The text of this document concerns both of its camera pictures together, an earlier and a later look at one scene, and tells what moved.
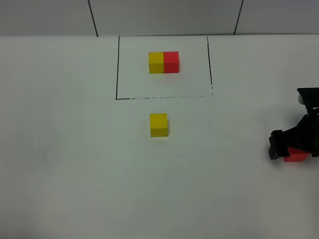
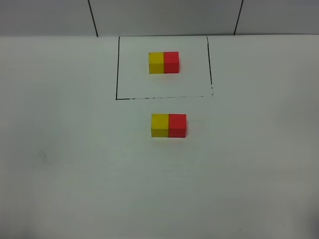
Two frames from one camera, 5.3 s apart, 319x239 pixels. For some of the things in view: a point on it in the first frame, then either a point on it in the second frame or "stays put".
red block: [296, 155] to [177, 125]
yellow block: [159, 125] stays put
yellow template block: [156, 62] stays put
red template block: [171, 62] stays put
